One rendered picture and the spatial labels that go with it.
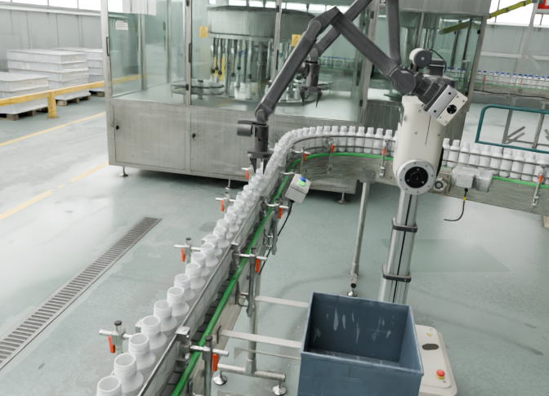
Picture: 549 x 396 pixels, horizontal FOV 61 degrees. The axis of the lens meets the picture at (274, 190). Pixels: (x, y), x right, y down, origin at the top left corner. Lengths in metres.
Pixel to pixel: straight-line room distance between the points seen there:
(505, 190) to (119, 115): 3.96
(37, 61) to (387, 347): 9.66
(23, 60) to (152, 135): 5.80
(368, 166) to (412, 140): 1.19
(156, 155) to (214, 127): 0.76
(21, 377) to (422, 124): 2.27
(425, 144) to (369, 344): 0.85
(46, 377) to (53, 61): 8.24
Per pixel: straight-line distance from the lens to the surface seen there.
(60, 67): 10.35
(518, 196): 3.09
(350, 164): 3.15
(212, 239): 1.33
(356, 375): 1.31
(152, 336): 1.01
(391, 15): 2.28
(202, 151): 5.17
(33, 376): 2.81
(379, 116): 6.75
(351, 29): 1.81
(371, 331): 1.60
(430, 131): 2.00
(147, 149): 5.40
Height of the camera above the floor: 1.74
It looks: 19 degrees down
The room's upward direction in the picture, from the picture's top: 4 degrees clockwise
